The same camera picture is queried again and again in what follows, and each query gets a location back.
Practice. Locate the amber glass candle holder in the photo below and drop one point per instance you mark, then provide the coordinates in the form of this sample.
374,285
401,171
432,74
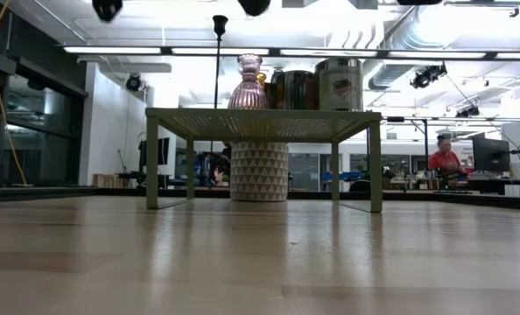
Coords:
262,79

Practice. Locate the long ceiling light bar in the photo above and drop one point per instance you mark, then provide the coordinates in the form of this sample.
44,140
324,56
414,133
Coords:
330,52

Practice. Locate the pink glass candle holder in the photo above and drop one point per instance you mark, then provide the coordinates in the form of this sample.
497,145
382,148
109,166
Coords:
249,94

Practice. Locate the green perforated metal shelf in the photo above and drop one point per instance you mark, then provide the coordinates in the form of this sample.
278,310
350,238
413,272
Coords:
220,112

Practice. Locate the silver tin candle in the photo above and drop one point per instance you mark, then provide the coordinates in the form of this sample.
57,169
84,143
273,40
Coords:
339,83
293,89

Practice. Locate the black computer monitor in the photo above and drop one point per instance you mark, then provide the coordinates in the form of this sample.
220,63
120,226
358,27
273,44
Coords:
489,153

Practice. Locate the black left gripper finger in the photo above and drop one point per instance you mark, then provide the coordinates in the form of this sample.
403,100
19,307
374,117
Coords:
107,6
254,5

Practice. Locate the person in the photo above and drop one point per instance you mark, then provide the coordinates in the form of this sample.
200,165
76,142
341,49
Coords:
219,168
446,159

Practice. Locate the white geometric patterned vase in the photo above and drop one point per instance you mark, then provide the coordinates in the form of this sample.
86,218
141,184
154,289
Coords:
260,172

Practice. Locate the black ceiling spotlight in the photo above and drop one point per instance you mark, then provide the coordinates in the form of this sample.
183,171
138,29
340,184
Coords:
426,76
468,111

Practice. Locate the black office desk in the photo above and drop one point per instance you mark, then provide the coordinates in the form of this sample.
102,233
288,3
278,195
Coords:
496,184

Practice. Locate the silver ceiling duct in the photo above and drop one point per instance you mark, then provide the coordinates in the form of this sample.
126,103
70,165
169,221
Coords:
387,74

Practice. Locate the black aluminium table frame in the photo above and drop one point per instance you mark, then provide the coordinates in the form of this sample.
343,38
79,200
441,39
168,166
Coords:
67,191

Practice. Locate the dark wall screen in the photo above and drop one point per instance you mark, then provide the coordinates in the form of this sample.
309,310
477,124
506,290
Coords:
163,151

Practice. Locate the round black ceiling speaker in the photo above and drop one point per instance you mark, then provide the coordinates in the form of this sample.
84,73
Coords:
133,82

